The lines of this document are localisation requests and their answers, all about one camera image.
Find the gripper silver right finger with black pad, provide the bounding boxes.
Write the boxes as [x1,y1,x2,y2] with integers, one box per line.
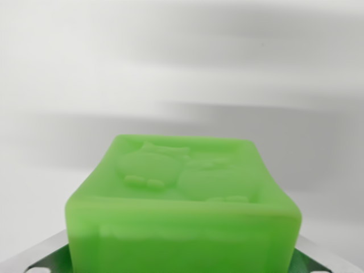
[288,235,364,273]

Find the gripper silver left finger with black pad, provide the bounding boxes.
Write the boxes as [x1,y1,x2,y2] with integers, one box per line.
[0,229,75,273]

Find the green rubber toy cube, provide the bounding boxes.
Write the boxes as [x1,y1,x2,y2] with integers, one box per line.
[64,133,303,273]

